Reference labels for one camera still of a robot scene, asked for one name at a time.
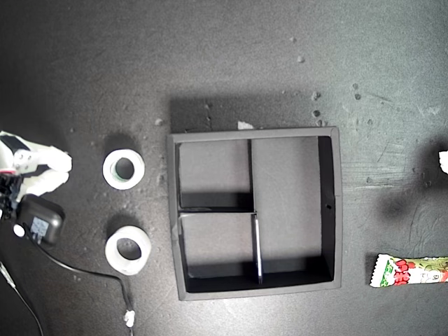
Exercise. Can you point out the white tape roll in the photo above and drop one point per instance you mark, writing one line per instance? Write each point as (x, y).
(109, 164)
(112, 255)

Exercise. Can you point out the snack bar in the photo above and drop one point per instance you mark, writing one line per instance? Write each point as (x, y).
(409, 274)

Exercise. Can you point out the black tray with wells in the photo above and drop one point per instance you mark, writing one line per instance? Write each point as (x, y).
(285, 196)

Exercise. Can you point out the white paper scrap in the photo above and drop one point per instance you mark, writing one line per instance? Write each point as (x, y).
(245, 125)

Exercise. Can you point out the black camera box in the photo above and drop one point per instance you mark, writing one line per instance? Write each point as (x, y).
(49, 213)

